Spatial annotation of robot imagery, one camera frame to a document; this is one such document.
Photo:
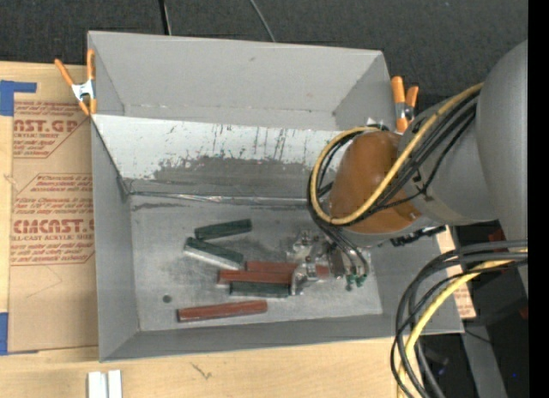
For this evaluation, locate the brown cardboard board red print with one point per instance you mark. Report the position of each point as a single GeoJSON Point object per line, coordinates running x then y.
{"type": "Point", "coordinates": [51, 259]}

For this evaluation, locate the dark green flat block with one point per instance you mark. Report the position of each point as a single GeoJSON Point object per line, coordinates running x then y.
{"type": "Point", "coordinates": [223, 229]}
{"type": "Point", "coordinates": [257, 289]}
{"type": "Point", "coordinates": [214, 252]}

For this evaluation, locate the grey metal bin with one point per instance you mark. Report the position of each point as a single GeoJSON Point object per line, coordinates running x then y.
{"type": "Point", "coordinates": [223, 79]}

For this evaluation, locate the red-brown flat block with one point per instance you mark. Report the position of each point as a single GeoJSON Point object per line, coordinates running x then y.
{"type": "Point", "coordinates": [270, 266]}
{"type": "Point", "coordinates": [253, 276]}
{"type": "Point", "coordinates": [223, 310]}

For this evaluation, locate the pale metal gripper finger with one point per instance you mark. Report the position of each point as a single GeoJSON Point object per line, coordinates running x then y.
{"type": "Point", "coordinates": [303, 280]}
{"type": "Point", "coordinates": [303, 249]}

